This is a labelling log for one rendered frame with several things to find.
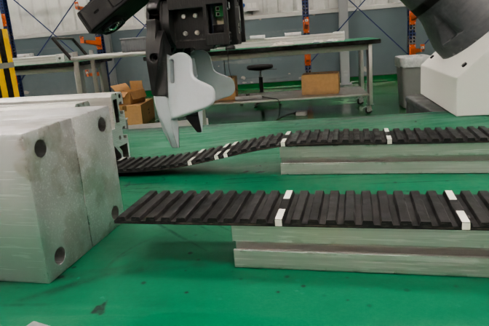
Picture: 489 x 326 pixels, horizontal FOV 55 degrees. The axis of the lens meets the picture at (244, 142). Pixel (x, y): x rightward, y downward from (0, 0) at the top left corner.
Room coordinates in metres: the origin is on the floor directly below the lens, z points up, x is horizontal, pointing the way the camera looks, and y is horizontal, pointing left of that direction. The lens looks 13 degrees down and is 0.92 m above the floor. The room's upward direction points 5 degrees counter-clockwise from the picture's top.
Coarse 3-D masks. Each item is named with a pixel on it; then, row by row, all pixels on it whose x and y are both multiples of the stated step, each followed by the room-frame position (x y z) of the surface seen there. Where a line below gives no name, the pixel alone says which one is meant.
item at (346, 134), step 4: (344, 132) 0.46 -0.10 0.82; (348, 132) 0.46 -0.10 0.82; (352, 132) 0.47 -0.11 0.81; (356, 132) 0.45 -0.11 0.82; (360, 132) 0.46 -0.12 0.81; (344, 136) 0.44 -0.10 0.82; (348, 136) 0.44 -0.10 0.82; (352, 136) 0.45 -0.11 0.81; (356, 136) 0.44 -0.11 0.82; (360, 136) 0.45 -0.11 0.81; (344, 140) 0.43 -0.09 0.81; (348, 140) 0.43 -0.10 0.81; (352, 140) 0.43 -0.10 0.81; (356, 140) 0.43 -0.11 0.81; (360, 140) 0.43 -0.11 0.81
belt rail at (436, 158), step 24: (336, 144) 0.44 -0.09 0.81; (360, 144) 0.43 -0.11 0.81; (384, 144) 0.42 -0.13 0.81; (408, 144) 0.42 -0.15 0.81; (432, 144) 0.41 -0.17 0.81; (456, 144) 0.41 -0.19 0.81; (480, 144) 0.40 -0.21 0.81; (288, 168) 0.45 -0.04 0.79; (312, 168) 0.44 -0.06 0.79; (336, 168) 0.43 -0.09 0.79; (360, 168) 0.43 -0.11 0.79; (384, 168) 0.42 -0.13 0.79; (408, 168) 0.42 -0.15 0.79; (432, 168) 0.41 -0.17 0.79; (456, 168) 0.41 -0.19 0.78; (480, 168) 0.40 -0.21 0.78
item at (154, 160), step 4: (156, 156) 0.52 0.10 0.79; (160, 156) 0.52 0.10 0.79; (164, 156) 0.52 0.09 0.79; (148, 160) 0.51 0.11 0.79; (152, 160) 0.51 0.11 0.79; (156, 160) 0.50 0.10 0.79; (160, 160) 0.51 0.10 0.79; (140, 164) 0.49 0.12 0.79; (144, 164) 0.49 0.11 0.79; (148, 164) 0.49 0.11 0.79; (152, 164) 0.49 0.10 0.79; (136, 168) 0.48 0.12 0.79; (140, 168) 0.48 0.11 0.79; (144, 168) 0.48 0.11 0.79; (148, 168) 0.48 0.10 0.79
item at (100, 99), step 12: (36, 96) 0.59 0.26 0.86; (48, 96) 0.57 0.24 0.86; (60, 96) 0.56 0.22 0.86; (72, 96) 0.55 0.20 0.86; (84, 96) 0.55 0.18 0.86; (96, 96) 0.54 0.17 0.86; (108, 96) 0.54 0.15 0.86; (120, 96) 0.56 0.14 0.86; (0, 108) 0.49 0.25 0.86; (12, 108) 0.49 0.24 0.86; (24, 108) 0.48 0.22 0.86; (36, 108) 0.48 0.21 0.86; (108, 108) 0.54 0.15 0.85; (120, 120) 0.55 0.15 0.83; (120, 132) 0.55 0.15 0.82; (120, 144) 0.54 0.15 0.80; (120, 156) 0.54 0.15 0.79
